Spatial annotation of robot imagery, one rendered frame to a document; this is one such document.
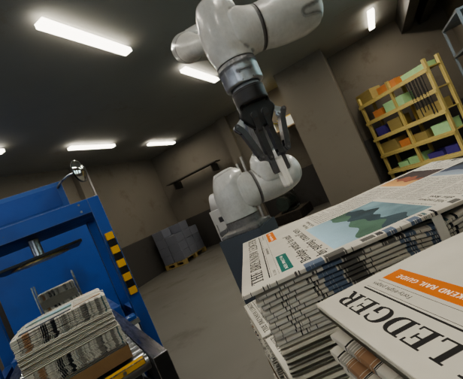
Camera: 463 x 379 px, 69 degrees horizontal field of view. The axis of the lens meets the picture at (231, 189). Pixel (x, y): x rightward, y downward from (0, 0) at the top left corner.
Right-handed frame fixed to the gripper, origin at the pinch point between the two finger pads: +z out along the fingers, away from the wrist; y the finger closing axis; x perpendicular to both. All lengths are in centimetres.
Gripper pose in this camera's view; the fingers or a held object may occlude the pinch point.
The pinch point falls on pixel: (282, 171)
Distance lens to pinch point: 75.4
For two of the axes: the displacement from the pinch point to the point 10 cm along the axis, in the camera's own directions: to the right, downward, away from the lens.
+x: -1.3, 0.7, 9.9
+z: 4.0, 9.2, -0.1
